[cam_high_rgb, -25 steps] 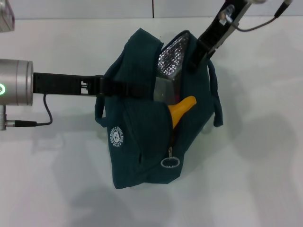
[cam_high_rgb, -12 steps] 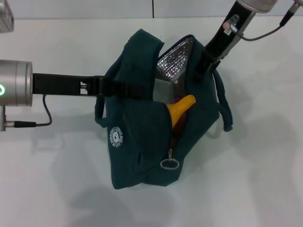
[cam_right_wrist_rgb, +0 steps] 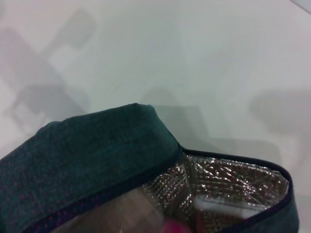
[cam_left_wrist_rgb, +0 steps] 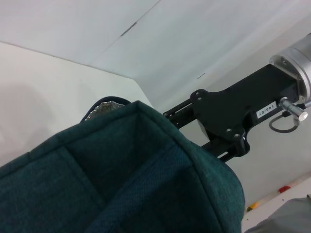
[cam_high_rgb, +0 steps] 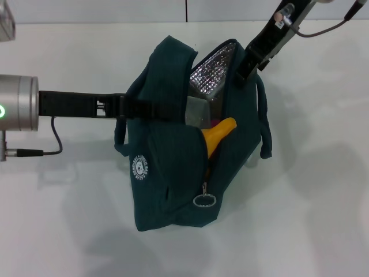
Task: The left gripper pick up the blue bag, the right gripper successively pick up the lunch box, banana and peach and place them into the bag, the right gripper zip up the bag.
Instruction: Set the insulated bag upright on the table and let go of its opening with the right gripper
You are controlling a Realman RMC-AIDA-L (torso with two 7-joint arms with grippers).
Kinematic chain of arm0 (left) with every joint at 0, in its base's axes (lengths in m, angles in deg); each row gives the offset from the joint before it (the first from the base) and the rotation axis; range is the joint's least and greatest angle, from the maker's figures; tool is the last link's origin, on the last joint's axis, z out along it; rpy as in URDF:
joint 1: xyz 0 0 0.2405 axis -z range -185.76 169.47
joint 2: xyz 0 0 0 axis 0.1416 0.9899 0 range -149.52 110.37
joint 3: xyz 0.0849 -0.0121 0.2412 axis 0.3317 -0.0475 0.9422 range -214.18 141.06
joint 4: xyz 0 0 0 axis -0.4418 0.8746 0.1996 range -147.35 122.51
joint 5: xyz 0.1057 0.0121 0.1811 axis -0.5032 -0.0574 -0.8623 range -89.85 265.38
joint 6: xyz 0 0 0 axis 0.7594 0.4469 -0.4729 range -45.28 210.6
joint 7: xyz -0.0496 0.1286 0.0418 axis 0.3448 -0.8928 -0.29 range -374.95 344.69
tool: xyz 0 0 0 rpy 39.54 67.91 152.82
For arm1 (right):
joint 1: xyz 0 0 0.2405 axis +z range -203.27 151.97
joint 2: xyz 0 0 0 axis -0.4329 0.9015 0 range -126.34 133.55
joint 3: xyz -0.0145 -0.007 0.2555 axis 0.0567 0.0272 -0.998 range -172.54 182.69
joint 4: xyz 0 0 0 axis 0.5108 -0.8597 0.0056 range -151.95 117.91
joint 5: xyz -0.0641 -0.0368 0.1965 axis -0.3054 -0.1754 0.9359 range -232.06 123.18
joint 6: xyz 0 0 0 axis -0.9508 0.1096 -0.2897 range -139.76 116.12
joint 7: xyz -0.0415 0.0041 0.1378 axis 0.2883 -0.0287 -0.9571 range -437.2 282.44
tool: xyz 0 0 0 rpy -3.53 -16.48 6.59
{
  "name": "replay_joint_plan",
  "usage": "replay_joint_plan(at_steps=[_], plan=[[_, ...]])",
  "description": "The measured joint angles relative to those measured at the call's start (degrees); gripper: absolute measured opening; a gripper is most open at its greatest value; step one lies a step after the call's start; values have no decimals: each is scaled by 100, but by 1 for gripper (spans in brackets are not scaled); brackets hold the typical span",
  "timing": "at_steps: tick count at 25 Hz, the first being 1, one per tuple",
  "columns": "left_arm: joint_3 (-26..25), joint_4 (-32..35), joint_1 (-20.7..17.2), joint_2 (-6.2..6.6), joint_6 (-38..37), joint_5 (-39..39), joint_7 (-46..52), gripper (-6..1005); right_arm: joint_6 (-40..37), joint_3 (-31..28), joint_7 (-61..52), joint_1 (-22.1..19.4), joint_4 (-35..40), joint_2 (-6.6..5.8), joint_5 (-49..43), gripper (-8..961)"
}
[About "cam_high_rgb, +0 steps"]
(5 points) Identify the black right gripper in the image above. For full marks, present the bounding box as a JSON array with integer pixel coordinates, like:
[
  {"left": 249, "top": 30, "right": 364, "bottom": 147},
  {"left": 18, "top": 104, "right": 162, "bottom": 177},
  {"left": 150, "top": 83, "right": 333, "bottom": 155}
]
[{"left": 234, "top": 0, "right": 315, "bottom": 88}]

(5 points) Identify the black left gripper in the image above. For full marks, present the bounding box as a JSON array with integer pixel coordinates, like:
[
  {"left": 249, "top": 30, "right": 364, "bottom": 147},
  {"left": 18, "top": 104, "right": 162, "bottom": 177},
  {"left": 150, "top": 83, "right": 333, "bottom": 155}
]
[{"left": 38, "top": 90, "right": 186, "bottom": 124}]

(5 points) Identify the yellow toy banana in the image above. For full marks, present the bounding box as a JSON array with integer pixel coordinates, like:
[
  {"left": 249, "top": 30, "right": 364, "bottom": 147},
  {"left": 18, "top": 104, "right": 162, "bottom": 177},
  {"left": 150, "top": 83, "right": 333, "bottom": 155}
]
[{"left": 201, "top": 117, "right": 238, "bottom": 181}]

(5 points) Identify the dark teal insulated lunch bag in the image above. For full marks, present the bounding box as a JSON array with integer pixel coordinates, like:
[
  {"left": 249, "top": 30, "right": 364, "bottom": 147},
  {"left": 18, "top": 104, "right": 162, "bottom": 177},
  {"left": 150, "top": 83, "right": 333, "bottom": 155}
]
[{"left": 114, "top": 36, "right": 273, "bottom": 233}]

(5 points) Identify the grey right arm cable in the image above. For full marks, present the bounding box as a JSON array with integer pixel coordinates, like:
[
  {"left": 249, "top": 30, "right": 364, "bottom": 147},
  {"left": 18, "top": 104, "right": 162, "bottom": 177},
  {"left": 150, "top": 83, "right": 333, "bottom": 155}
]
[{"left": 273, "top": 0, "right": 367, "bottom": 38}]

